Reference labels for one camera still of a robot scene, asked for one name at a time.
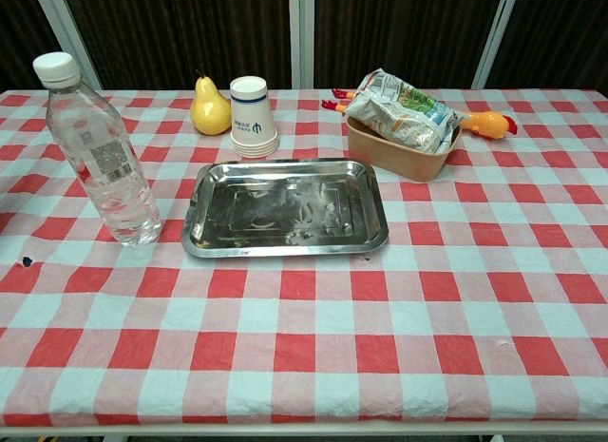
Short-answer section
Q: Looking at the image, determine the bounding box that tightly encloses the clear plastic bottle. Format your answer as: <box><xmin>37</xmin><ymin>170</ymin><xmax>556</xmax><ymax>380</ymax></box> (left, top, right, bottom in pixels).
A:
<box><xmin>31</xmin><ymin>51</ymin><xmax>163</xmax><ymax>248</ymax></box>

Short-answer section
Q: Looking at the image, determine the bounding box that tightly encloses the metal rectangular tray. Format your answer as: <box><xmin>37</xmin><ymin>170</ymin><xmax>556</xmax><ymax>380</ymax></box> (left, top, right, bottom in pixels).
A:
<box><xmin>180</xmin><ymin>158</ymin><xmax>390</xmax><ymax>260</ymax></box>

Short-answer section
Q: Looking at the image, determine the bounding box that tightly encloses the brown paper food box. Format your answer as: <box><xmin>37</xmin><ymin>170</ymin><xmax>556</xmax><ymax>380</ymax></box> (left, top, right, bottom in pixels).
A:
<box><xmin>346</xmin><ymin>114</ymin><xmax>464</xmax><ymax>183</ymax></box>

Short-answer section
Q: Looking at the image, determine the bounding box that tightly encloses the white paper cup stack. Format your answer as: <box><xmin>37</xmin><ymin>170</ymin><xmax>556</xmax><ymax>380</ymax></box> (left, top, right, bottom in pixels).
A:
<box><xmin>229</xmin><ymin>75</ymin><xmax>279</xmax><ymax>159</ymax></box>

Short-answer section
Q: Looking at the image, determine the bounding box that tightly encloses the red white checkered tablecloth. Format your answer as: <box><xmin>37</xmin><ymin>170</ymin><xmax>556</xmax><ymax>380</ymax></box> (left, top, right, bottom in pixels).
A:
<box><xmin>0</xmin><ymin>87</ymin><xmax>608</xmax><ymax>427</ymax></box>

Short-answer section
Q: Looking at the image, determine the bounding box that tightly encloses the yellow pear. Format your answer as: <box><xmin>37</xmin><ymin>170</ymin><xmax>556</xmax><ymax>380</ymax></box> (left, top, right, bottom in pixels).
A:
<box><xmin>189</xmin><ymin>70</ymin><xmax>233</xmax><ymax>137</ymax></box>

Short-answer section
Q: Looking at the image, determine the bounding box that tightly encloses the crumpled snack bag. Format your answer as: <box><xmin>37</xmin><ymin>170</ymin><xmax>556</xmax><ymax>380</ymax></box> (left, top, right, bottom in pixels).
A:
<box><xmin>342</xmin><ymin>68</ymin><xmax>465</xmax><ymax>155</ymax></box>

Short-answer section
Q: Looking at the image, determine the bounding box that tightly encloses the yellow rubber chicken toy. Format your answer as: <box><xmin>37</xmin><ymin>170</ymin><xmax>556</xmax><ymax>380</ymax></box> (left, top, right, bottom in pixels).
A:
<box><xmin>321</xmin><ymin>87</ymin><xmax>520</xmax><ymax>142</ymax></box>

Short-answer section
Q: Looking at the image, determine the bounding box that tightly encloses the dark brown curtain panel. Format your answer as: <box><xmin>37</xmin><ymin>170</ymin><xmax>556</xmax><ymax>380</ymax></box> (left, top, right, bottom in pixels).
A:
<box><xmin>60</xmin><ymin>0</ymin><xmax>292</xmax><ymax>90</ymax></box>
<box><xmin>0</xmin><ymin>0</ymin><xmax>59</xmax><ymax>94</ymax></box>
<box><xmin>313</xmin><ymin>0</ymin><xmax>505</xmax><ymax>89</ymax></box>
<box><xmin>487</xmin><ymin>0</ymin><xmax>608</xmax><ymax>90</ymax></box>

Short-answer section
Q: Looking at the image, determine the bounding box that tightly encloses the white partition post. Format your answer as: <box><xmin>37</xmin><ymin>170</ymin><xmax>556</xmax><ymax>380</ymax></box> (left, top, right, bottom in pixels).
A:
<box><xmin>472</xmin><ymin>0</ymin><xmax>520</xmax><ymax>89</ymax></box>
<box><xmin>289</xmin><ymin>0</ymin><xmax>315</xmax><ymax>89</ymax></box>
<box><xmin>30</xmin><ymin>0</ymin><xmax>104</xmax><ymax>91</ymax></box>

